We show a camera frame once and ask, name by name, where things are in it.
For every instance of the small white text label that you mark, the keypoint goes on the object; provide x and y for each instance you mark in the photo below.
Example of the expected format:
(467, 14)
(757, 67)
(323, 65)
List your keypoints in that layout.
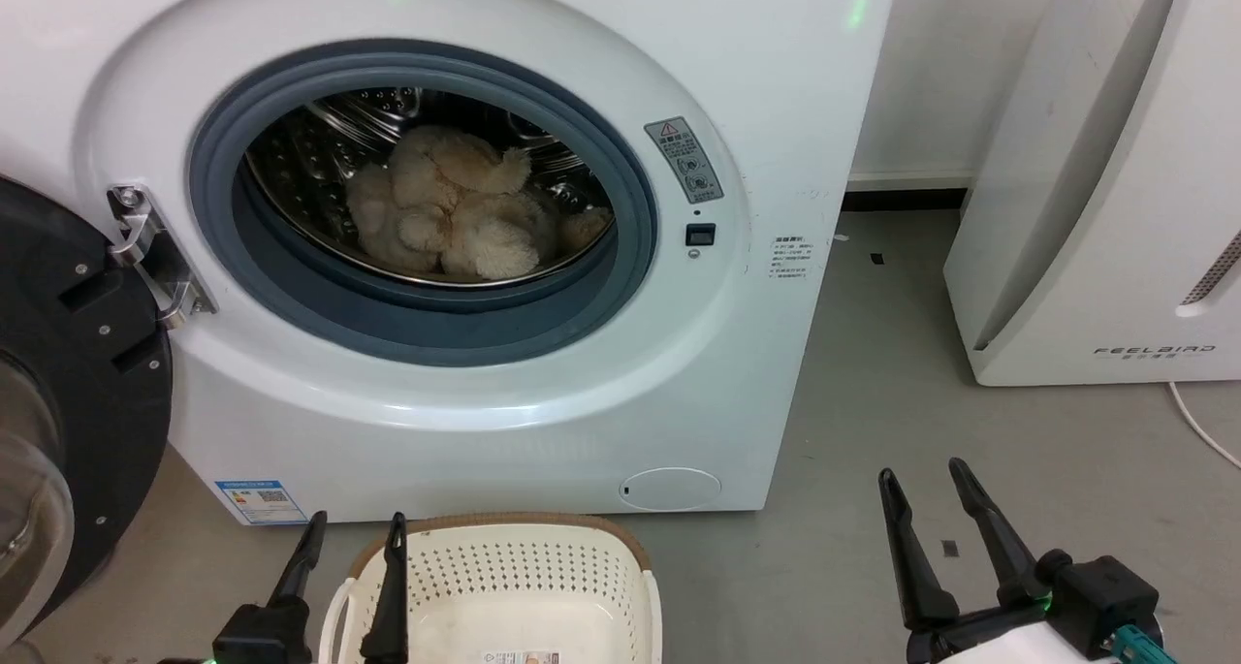
(790, 257)

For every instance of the oval filter access cover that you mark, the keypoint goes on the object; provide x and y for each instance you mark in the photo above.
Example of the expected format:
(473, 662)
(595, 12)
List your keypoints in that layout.
(671, 490)

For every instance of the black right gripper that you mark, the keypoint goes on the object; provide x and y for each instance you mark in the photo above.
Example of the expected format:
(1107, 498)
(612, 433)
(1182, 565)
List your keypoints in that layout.
(1100, 601)

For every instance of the black door latch socket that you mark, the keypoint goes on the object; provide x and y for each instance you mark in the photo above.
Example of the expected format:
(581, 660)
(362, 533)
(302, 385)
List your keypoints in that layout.
(700, 235)

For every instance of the black round washer door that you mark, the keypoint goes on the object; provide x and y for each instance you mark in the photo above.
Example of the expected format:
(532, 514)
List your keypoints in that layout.
(92, 402)

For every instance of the stainless steel washer drum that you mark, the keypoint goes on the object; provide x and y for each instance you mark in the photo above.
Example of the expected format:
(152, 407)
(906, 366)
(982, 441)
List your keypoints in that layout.
(310, 150)

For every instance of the black baseboard strip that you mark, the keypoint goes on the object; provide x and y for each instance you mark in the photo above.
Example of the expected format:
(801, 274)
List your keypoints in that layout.
(902, 200)

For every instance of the paper label inside basket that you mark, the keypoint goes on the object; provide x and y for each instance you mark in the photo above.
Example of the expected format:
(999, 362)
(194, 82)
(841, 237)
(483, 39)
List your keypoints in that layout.
(522, 657)

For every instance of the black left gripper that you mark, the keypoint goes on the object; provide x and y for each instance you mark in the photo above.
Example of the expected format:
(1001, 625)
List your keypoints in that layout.
(267, 635)

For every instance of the grey rubber door gasket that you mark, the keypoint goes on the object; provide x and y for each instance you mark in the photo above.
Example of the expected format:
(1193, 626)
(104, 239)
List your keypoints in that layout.
(325, 317)

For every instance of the cream perforated laundry basket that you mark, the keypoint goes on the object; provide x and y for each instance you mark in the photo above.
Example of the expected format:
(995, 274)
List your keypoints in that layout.
(504, 567)

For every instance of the chrome door hinge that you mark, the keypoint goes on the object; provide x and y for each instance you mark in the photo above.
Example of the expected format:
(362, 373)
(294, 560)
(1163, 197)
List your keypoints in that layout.
(145, 242)

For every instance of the white air purifier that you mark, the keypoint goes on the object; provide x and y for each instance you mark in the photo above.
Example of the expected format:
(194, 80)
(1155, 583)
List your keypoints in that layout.
(1096, 208)

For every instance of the cream fluffy plush toy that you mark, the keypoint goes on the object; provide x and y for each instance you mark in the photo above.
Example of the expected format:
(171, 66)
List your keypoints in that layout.
(456, 204)

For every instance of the blue energy label sticker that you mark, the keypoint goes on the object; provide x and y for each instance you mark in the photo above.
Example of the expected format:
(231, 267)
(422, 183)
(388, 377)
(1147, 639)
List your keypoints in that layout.
(262, 501)

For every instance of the grey warning sticker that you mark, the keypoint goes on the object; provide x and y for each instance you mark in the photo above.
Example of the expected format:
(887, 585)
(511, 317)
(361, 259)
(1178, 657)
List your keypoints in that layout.
(686, 160)

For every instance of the white front-load washing machine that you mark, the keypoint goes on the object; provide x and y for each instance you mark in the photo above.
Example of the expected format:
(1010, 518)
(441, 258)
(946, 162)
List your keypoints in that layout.
(776, 111)

